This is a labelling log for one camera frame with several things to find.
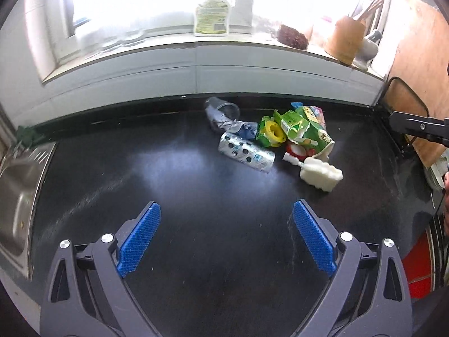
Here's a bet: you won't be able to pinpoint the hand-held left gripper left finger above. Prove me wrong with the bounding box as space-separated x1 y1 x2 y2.
40 201 162 337

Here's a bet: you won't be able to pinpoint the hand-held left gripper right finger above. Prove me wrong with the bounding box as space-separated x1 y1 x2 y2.
292 199 413 337

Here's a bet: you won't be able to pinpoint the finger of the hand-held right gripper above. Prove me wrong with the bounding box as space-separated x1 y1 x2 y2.
389 111 449 146

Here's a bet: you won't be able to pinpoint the red lid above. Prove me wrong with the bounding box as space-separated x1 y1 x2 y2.
286 142 316 158

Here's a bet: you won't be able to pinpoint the yellow tape spool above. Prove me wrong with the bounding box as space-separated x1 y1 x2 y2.
263 120 285 144

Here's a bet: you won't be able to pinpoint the white foam piece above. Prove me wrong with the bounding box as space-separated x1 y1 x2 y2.
300 158 343 193

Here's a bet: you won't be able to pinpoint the wooden cutting board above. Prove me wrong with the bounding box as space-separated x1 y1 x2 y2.
372 0 449 169

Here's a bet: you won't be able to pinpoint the white mortar with pestle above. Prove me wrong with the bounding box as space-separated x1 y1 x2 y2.
352 30 383 71

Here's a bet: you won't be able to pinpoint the green printed paper cup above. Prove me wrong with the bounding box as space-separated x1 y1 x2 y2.
289 105 335 157

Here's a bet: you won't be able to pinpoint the red plastic container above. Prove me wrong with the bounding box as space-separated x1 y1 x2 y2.
402 233 436 299

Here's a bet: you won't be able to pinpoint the silver blister pack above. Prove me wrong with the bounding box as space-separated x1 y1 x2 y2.
218 131 276 174

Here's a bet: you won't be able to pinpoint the wooden utensil holder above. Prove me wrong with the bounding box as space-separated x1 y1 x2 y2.
324 16 367 65

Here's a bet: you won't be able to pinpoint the green drink carton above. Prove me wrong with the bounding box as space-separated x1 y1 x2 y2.
274 110 310 141

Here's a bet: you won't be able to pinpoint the crumpled green packet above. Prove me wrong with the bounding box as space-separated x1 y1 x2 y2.
255 114 286 148

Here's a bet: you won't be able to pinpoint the steel sink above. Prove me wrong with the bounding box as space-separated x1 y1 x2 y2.
0 140 58 278

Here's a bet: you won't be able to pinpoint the wooden chopsticks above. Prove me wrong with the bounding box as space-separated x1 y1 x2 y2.
356 0 395 22

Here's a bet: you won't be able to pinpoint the crumpled blue-grey wrapper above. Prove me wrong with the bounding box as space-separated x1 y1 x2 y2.
207 109 258 139

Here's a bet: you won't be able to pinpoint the brown scouring pad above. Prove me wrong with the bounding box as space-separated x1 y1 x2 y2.
276 24 310 50

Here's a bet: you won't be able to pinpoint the dark green cloth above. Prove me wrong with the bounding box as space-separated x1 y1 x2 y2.
16 126 46 144

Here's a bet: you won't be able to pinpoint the clear plastic cup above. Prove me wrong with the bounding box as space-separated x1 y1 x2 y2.
204 96 241 120

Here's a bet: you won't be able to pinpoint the dish soap bottle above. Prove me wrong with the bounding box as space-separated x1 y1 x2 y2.
194 0 232 37

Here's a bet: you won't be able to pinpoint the black cable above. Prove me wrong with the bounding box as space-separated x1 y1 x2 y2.
377 76 429 116

